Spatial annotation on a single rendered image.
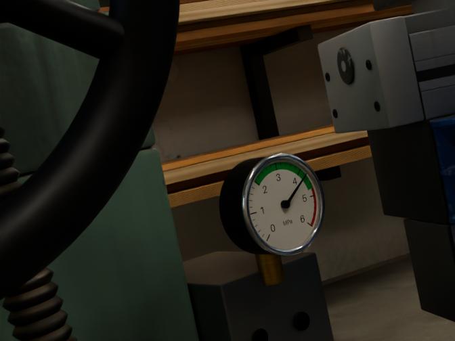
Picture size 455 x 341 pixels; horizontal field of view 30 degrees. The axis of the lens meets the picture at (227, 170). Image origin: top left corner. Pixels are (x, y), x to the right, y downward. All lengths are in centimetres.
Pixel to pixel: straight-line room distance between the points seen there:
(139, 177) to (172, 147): 265
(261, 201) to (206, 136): 274
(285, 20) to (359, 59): 215
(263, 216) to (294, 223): 2
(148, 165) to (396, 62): 27
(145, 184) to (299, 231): 10
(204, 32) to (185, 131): 59
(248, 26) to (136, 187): 230
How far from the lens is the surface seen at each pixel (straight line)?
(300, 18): 293
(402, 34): 73
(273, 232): 51
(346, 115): 80
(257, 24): 284
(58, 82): 52
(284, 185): 52
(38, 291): 37
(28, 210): 30
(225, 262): 60
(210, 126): 326
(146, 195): 54
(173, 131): 319
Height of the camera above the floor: 71
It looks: 3 degrees down
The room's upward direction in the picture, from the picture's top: 12 degrees counter-clockwise
